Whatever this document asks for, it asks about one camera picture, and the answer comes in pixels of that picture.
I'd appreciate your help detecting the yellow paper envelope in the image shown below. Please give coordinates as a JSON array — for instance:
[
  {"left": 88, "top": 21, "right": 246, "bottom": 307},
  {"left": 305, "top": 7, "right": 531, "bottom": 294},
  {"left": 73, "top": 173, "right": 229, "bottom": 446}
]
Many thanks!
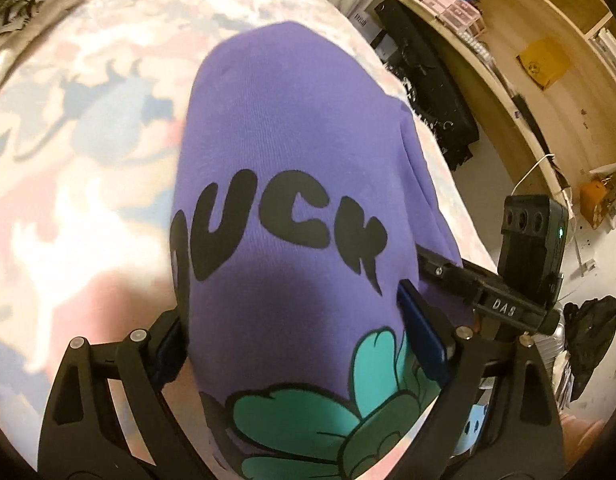
[{"left": 518, "top": 37, "right": 571, "bottom": 92}]

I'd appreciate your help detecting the pink drawer organizer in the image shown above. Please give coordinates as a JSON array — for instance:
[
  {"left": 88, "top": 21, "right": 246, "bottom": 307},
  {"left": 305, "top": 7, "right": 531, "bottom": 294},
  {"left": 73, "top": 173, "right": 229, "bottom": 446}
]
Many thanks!
[{"left": 415, "top": 0, "right": 489, "bottom": 36}]

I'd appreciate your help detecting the white folded garment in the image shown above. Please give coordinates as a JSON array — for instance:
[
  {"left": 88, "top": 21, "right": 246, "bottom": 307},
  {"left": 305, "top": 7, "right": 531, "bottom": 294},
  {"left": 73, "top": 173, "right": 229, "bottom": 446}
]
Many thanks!
[{"left": 0, "top": 0, "right": 86, "bottom": 61}]

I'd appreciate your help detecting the black bag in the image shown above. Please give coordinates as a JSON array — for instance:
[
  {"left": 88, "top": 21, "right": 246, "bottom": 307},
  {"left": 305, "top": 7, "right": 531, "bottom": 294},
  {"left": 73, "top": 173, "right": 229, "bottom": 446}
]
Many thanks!
[{"left": 563, "top": 295, "right": 616, "bottom": 403}]

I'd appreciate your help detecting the orange box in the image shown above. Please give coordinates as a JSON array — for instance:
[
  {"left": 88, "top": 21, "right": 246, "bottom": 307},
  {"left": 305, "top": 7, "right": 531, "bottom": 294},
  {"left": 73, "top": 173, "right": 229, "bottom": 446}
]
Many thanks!
[{"left": 579, "top": 172, "right": 616, "bottom": 226}]

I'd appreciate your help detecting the person's right leg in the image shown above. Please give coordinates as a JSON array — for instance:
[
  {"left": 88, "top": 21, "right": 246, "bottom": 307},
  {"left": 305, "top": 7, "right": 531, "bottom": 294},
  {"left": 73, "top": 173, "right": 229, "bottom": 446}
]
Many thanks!
[{"left": 560, "top": 415, "right": 611, "bottom": 463}]

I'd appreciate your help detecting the bed with floral sheet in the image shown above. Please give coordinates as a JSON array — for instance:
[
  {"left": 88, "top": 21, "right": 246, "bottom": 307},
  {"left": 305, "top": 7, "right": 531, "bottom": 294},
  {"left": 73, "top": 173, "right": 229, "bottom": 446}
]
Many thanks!
[{"left": 0, "top": 0, "right": 499, "bottom": 476}]

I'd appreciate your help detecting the light blue stool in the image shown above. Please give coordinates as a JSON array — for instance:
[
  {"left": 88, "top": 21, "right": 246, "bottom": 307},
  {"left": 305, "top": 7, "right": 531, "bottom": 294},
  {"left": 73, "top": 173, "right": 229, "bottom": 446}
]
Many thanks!
[{"left": 450, "top": 402, "right": 491, "bottom": 458}]

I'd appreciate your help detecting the white cable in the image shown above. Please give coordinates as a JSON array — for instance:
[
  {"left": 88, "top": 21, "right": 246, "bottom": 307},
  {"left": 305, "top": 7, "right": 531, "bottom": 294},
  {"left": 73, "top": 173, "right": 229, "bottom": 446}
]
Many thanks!
[{"left": 515, "top": 152, "right": 576, "bottom": 196}]

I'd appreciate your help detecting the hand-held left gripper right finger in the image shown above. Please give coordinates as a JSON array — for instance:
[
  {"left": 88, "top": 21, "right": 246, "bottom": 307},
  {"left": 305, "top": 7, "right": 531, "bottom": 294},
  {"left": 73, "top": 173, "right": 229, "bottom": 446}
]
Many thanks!
[{"left": 397, "top": 277, "right": 581, "bottom": 480}]

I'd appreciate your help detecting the white printed box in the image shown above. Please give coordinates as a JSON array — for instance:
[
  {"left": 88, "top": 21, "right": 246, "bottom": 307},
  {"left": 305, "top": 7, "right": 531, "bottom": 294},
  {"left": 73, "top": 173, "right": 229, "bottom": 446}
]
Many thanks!
[{"left": 353, "top": 9, "right": 375, "bottom": 46}]

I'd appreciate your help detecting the purple zip hoodie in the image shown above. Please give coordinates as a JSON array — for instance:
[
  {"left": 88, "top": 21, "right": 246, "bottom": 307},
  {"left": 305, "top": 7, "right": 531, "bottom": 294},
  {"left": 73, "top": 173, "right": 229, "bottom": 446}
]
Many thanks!
[{"left": 169, "top": 21, "right": 476, "bottom": 480}]

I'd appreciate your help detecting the wooden shelf unit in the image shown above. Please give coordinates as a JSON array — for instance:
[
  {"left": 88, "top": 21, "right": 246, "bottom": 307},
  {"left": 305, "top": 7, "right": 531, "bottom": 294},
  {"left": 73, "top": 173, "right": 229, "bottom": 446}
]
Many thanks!
[{"left": 385, "top": 0, "right": 616, "bottom": 221}]

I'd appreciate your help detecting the silver suitcase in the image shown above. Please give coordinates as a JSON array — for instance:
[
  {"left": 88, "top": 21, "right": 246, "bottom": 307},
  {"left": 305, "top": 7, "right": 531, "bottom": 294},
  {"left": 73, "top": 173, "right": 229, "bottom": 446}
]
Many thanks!
[{"left": 530, "top": 320, "right": 571, "bottom": 361}]

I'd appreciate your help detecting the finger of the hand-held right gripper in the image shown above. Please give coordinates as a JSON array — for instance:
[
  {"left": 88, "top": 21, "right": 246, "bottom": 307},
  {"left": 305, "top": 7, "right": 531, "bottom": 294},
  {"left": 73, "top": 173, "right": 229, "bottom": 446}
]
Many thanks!
[{"left": 415, "top": 245, "right": 484, "bottom": 306}]

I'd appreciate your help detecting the black white-speckled cloth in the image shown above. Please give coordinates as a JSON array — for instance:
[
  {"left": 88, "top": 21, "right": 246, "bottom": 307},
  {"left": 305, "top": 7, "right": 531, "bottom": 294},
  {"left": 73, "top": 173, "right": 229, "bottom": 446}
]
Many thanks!
[{"left": 374, "top": 0, "right": 480, "bottom": 171}]

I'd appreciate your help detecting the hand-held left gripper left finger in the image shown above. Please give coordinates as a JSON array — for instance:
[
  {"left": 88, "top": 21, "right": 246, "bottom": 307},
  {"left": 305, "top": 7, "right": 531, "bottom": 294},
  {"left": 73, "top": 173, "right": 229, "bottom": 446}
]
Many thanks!
[{"left": 38, "top": 305, "right": 209, "bottom": 480}]

